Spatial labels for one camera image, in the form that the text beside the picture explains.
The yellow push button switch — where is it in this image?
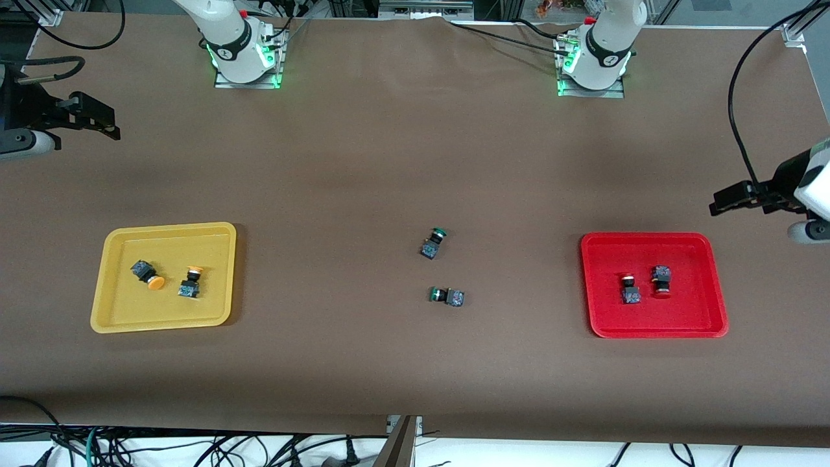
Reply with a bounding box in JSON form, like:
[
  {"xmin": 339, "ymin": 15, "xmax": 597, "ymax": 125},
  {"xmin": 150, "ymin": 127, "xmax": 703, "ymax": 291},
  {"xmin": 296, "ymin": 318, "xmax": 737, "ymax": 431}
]
[
  {"xmin": 178, "ymin": 265, "xmax": 206, "ymax": 300},
  {"xmin": 130, "ymin": 259, "xmax": 166, "ymax": 291}
]

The red plastic tray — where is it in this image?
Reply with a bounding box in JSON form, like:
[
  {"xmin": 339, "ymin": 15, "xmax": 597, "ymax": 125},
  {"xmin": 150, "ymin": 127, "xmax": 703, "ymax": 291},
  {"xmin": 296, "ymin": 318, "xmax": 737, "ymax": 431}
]
[{"xmin": 580, "ymin": 232, "xmax": 730, "ymax": 340}]

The yellow plastic tray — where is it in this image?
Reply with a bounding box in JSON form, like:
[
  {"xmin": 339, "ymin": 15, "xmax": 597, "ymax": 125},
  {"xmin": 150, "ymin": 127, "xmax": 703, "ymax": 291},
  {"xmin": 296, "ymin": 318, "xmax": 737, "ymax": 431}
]
[{"xmin": 89, "ymin": 222, "xmax": 238, "ymax": 335}]

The brown table cover sheet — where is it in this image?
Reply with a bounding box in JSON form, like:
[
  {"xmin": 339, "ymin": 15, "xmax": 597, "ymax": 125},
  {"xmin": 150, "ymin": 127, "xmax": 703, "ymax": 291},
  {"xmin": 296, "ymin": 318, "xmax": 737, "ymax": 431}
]
[{"xmin": 0, "ymin": 12, "xmax": 830, "ymax": 448}]

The grey equipment box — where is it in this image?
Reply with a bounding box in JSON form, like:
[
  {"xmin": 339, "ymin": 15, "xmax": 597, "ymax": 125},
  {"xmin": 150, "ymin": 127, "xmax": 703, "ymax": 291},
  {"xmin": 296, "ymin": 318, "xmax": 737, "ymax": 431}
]
[{"xmin": 379, "ymin": 0, "xmax": 474, "ymax": 20}]

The short grey cable loop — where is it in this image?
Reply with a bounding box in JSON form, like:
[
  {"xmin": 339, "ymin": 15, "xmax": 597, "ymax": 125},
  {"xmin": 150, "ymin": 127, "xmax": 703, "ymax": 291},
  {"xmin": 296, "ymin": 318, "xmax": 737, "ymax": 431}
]
[{"xmin": 19, "ymin": 56, "xmax": 86, "ymax": 82}]

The long black cable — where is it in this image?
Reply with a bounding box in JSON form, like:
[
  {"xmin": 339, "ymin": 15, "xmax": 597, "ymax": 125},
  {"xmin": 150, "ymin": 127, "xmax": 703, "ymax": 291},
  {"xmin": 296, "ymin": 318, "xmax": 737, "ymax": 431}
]
[
  {"xmin": 727, "ymin": 0, "xmax": 830, "ymax": 189},
  {"xmin": 13, "ymin": 0, "xmax": 126, "ymax": 51}
]

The aluminium frame profile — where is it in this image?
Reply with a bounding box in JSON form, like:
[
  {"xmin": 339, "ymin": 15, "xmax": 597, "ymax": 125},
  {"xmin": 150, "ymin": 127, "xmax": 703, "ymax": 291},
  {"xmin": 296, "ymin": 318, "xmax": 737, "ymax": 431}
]
[{"xmin": 26, "ymin": 0, "xmax": 65, "ymax": 27}]

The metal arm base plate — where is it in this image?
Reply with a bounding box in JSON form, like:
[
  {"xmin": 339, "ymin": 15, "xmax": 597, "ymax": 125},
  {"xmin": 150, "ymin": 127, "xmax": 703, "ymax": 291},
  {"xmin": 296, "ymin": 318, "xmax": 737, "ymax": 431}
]
[
  {"xmin": 214, "ymin": 65, "xmax": 284, "ymax": 90},
  {"xmin": 558, "ymin": 75, "xmax": 626, "ymax": 99}
]

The green push button switch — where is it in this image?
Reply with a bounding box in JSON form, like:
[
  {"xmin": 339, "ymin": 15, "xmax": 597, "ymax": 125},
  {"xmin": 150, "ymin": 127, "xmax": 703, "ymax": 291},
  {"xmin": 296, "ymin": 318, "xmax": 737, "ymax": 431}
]
[
  {"xmin": 428, "ymin": 286, "xmax": 466, "ymax": 308},
  {"xmin": 419, "ymin": 227, "xmax": 449, "ymax": 261}
]

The aluminium profile post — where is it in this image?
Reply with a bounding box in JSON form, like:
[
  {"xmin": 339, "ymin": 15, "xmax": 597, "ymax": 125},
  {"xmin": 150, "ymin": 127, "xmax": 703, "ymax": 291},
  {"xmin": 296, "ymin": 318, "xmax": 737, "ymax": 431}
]
[{"xmin": 373, "ymin": 415, "xmax": 423, "ymax": 467}]

